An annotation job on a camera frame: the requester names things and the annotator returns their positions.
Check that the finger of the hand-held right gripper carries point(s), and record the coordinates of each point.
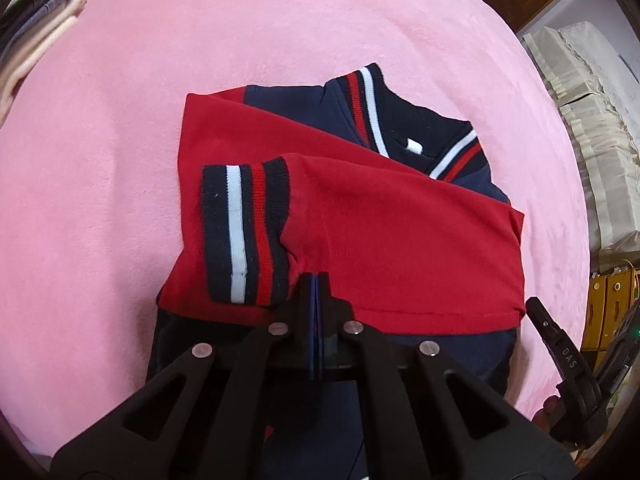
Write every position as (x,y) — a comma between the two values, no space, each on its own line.
(542,322)

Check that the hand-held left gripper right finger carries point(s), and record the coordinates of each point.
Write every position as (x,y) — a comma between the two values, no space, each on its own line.
(324,310)

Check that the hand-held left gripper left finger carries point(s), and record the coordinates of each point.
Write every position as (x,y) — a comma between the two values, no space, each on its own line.
(306,310)

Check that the red and navy jacket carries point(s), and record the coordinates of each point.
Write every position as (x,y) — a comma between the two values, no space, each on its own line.
(400,240)

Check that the stack of folded clothes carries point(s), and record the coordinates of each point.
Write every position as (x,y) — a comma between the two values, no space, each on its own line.
(35,35)

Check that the person's right hand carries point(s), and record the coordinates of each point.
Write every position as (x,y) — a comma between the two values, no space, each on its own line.
(547,412)

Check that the yellow wooden cabinet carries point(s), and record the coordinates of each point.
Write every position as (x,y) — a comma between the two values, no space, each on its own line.
(607,310)

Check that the white lace-covered furniture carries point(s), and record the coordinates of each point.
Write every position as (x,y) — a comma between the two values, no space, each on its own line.
(590,120)

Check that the pink fleece bed blanket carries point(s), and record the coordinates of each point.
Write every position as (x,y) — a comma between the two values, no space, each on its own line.
(150,35)

